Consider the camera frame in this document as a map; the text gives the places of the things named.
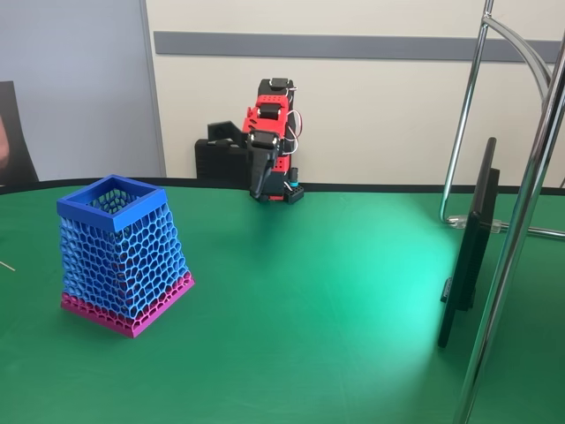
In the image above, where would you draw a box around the clear plastic clip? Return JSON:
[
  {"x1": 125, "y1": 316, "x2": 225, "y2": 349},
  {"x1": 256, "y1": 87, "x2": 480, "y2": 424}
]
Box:
[{"x1": 448, "y1": 214, "x2": 509, "y2": 234}]

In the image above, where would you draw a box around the chrome tube stand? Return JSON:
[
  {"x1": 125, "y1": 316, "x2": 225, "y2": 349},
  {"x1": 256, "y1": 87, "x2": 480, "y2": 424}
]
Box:
[{"x1": 439, "y1": 0, "x2": 565, "y2": 424}]

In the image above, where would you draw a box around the dark chair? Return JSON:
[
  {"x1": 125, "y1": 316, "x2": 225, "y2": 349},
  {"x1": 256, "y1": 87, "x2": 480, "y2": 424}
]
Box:
[{"x1": 0, "y1": 80, "x2": 40, "y2": 186}]

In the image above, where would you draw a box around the grey wall rail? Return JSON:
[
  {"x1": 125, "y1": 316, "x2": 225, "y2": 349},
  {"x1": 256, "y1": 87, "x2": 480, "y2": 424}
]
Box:
[{"x1": 153, "y1": 30, "x2": 562, "y2": 63}]

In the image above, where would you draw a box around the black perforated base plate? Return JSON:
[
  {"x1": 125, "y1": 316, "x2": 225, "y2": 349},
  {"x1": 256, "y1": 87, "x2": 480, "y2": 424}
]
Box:
[{"x1": 253, "y1": 183, "x2": 306, "y2": 205}]

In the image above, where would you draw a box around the black plastic case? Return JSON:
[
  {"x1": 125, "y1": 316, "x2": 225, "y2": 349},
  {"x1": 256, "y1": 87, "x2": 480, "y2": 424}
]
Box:
[{"x1": 194, "y1": 138, "x2": 252, "y2": 180}]

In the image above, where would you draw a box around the green table cloth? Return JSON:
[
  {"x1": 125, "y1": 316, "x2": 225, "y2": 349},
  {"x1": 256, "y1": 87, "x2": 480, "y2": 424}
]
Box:
[{"x1": 0, "y1": 176, "x2": 565, "y2": 424}]

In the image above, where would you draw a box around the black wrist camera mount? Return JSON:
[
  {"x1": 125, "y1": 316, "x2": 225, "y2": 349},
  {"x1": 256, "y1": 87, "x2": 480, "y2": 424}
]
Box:
[{"x1": 207, "y1": 121, "x2": 249, "y2": 149}]

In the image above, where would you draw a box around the person hand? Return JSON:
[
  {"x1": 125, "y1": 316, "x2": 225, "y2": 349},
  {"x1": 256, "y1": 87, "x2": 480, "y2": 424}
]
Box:
[{"x1": 0, "y1": 115, "x2": 10, "y2": 171}]

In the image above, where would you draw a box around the white and red servo cable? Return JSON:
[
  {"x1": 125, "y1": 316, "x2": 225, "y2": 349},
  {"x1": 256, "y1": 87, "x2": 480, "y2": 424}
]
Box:
[{"x1": 284, "y1": 109, "x2": 305, "y2": 155}]

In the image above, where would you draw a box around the black monitor on stand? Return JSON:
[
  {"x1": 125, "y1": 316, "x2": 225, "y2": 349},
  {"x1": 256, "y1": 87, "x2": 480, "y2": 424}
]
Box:
[{"x1": 436, "y1": 136, "x2": 502, "y2": 350}]

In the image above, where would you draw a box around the blue and pink lattice basket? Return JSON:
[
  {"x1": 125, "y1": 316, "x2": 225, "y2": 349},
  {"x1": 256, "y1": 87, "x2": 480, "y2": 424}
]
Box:
[{"x1": 56, "y1": 174, "x2": 196, "y2": 339}]

